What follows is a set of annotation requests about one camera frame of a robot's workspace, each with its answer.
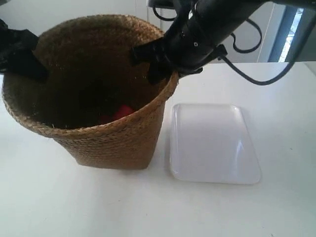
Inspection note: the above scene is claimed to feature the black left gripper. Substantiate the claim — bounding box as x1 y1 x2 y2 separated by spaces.
0 20 48 82

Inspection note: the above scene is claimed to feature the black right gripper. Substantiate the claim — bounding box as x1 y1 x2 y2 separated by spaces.
130 14 229 85

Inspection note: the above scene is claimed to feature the brown woven wicker basket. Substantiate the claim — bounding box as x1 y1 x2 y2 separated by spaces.
2 14 179 169

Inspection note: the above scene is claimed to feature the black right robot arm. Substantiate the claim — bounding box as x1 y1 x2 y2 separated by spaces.
130 0 265 84

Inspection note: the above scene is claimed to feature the red cylinder upper right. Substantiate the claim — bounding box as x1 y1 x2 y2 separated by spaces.
112 105 134 121

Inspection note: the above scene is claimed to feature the white rectangular plastic tray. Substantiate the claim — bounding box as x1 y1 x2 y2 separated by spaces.
169 103 261 185

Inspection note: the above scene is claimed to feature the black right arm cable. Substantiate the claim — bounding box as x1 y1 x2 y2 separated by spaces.
152 0 316 86

